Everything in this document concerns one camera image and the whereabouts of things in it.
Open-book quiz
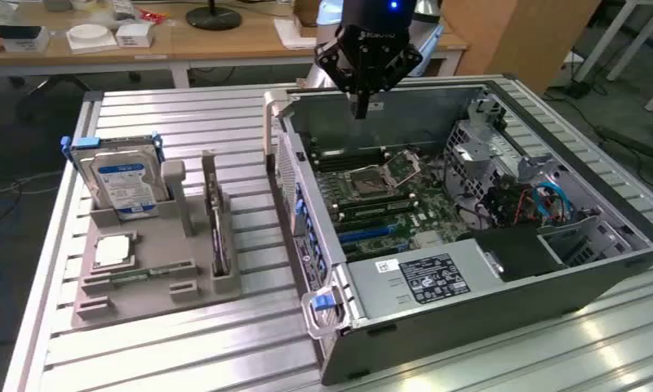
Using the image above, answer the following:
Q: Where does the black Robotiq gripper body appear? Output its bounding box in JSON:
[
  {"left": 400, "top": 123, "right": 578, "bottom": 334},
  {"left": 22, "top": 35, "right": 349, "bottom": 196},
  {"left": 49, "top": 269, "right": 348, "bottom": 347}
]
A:
[{"left": 334, "top": 0, "right": 418, "bottom": 95}]

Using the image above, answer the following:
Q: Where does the graphics card with metal bracket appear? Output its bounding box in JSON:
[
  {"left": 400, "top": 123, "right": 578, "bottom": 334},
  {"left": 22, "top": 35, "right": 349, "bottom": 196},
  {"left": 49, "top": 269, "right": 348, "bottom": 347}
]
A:
[{"left": 198, "top": 171, "right": 234, "bottom": 275}]

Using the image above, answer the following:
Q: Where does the blue expansion slot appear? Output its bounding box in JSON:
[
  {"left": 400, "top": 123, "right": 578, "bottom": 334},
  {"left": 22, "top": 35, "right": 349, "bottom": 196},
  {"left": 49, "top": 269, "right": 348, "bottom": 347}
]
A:
[{"left": 336, "top": 223, "right": 394, "bottom": 245}]

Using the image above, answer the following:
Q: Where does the white paper stack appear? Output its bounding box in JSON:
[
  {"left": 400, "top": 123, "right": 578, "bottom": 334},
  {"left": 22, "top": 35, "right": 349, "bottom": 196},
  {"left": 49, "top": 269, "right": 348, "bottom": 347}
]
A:
[{"left": 273, "top": 18, "right": 320, "bottom": 51}]

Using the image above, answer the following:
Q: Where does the brown cardboard box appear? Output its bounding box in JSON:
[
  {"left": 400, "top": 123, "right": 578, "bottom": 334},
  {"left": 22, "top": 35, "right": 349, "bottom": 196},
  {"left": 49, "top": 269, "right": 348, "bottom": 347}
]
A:
[{"left": 293, "top": 0, "right": 324, "bottom": 29}]

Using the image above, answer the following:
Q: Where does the wooden cabinet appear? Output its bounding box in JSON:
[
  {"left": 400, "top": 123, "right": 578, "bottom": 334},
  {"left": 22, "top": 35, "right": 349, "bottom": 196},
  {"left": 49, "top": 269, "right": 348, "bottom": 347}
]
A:
[{"left": 454, "top": 0, "right": 602, "bottom": 96}]

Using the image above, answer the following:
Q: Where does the black round lamp base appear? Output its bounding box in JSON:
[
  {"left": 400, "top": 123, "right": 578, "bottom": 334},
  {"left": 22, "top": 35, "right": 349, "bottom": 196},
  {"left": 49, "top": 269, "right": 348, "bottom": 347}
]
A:
[{"left": 185, "top": 0, "right": 244, "bottom": 32}]

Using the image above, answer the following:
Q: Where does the metal socket cover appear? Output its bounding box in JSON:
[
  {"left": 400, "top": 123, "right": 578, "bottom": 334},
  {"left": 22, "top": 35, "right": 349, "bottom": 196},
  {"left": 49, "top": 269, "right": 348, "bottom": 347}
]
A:
[{"left": 380, "top": 149, "right": 424, "bottom": 183}]

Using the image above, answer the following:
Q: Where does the grey metal drive cage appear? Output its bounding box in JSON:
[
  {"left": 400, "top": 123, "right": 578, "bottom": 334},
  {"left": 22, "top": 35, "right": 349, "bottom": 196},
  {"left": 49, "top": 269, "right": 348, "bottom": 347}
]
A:
[{"left": 442, "top": 92, "right": 525, "bottom": 194}]

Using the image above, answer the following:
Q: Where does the CPU socket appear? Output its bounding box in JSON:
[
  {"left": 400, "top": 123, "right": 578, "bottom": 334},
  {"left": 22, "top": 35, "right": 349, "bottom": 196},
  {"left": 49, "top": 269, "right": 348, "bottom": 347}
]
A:
[{"left": 346, "top": 165, "right": 394, "bottom": 202}]

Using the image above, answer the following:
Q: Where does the green motherboard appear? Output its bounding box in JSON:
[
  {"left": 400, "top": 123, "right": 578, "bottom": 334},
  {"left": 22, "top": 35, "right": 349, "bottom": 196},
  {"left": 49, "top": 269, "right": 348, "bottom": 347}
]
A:
[{"left": 304, "top": 138, "right": 472, "bottom": 262}]

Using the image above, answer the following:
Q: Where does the installed black RAM stick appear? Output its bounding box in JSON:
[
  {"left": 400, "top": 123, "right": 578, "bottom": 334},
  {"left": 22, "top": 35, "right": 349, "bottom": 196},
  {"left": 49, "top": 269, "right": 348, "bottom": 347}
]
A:
[{"left": 334, "top": 198, "right": 418, "bottom": 221}]

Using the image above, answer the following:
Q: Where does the small white cardboard box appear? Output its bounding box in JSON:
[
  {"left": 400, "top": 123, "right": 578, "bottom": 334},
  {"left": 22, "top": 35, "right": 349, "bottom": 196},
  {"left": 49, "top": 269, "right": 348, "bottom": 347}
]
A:
[{"left": 114, "top": 21, "right": 157, "bottom": 47}]

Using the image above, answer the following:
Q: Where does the white round dish on block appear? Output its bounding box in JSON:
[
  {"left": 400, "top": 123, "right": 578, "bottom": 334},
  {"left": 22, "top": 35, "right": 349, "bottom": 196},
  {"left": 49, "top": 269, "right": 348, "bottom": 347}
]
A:
[{"left": 65, "top": 23, "right": 121, "bottom": 55}]

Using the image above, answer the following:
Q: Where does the black floor stand base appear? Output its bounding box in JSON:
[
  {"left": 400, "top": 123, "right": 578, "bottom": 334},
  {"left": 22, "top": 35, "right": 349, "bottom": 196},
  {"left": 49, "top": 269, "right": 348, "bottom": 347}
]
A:
[{"left": 592, "top": 122, "right": 653, "bottom": 158}]

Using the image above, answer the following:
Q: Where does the black chair base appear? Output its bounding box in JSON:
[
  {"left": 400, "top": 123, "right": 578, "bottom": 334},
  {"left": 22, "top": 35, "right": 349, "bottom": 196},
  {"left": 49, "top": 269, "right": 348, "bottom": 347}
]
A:
[{"left": 9, "top": 71, "right": 144, "bottom": 120}]

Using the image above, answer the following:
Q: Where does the grey parts rack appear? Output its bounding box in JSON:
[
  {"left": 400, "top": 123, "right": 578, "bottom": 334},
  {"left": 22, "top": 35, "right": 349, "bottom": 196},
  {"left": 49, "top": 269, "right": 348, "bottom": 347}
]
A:
[{"left": 69, "top": 149, "right": 246, "bottom": 330}]

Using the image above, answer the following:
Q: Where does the grey metal disk bay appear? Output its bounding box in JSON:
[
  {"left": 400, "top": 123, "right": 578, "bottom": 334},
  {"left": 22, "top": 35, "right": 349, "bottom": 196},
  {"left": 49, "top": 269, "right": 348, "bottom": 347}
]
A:
[{"left": 536, "top": 215, "right": 633, "bottom": 267}]

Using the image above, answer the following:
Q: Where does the grey power supply with label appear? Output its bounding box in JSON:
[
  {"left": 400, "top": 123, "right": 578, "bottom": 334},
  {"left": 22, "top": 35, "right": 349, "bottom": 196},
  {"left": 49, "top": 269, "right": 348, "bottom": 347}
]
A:
[{"left": 345, "top": 238, "right": 510, "bottom": 320}]

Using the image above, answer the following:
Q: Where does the white box with black lid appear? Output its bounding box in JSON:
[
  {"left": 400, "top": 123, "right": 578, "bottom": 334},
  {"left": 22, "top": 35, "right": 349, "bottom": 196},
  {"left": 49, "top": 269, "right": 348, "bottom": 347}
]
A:
[{"left": 0, "top": 24, "right": 50, "bottom": 53}]

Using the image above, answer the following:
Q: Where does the silver CPU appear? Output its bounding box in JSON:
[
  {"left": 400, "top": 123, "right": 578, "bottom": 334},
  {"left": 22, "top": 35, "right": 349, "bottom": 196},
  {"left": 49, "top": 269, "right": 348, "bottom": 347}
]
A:
[{"left": 93, "top": 235, "right": 133, "bottom": 265}]

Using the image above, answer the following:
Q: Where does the green RAM stick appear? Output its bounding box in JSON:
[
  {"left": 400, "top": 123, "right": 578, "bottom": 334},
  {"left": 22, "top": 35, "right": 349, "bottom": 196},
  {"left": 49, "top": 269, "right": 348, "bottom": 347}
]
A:
[{"left": 110, "top": 263, "right": 189, "bottom": 284}]

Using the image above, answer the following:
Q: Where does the open dark grey PC case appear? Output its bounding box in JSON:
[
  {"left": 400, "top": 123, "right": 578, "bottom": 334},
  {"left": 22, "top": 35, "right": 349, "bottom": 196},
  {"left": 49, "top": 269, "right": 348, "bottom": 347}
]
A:
[{"left": 264, "top": 73, "right": 653, "bottom": 387}]

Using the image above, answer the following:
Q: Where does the wooden desk white frame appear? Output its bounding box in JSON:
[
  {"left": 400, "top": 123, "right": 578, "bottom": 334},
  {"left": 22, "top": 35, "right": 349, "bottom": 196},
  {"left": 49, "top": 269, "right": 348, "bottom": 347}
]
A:
[{"left": 0, "top": 0, "right": 469, "bottom": 89}]

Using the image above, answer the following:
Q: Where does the red wire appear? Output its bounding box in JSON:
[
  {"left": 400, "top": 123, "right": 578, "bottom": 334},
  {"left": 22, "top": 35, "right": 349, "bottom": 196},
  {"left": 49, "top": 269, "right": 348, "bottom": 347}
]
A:
[{"left": 513, "top": 186, "right": 536, "bottom": 225}]

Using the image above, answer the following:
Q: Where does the white table frame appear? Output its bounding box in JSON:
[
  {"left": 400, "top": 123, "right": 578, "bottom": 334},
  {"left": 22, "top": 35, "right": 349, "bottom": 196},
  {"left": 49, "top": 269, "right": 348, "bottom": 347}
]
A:
[{"left": 570, "top": 0, "right": 653, "bottom": 112}]

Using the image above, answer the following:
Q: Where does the blue wire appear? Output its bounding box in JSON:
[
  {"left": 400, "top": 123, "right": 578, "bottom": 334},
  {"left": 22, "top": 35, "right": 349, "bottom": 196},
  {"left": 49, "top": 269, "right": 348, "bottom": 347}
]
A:
[{"left": 532, "top": 181, "right": 576, "bottom": 225}]

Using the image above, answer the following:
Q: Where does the hard disk with blue bracket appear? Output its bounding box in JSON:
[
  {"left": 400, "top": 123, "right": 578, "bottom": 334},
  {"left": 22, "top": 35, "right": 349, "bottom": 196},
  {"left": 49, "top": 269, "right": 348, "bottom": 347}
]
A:
[{"left": 58, "top": 132, "right": 168, "bottom": 222}]

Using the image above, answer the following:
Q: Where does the white floor cable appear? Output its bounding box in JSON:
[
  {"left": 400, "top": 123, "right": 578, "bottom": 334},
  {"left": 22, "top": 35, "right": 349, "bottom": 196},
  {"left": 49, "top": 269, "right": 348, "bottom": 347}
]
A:
[{"left": 0, "top": 171, "right": 73, "bottom": 195}]

